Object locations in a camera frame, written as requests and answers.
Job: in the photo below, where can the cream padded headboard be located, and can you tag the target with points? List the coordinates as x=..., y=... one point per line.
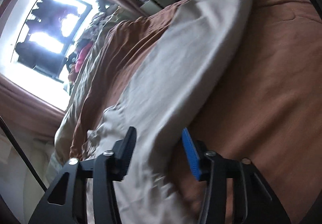
x=19, y=189

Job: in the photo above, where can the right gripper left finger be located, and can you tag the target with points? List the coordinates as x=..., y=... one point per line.
x=123, y=151

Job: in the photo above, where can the beige zip jacket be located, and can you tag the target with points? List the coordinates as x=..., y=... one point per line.
x=163, y=96

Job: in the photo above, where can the dark hanging coat left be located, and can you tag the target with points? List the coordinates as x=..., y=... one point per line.
x=33, y=55

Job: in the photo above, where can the pink cloth on sill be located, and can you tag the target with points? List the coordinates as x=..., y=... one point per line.
x=82, y=56

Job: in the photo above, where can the dark hanging clothes right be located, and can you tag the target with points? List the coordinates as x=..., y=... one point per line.
x=49, y=15

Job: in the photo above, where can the olive green duvet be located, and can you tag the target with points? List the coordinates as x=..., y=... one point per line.
x=96, y=32

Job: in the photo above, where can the left pink curtain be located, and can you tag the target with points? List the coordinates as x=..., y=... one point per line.
x=27, y=112

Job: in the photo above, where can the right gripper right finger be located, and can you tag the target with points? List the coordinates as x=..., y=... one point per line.
x=195, y=153

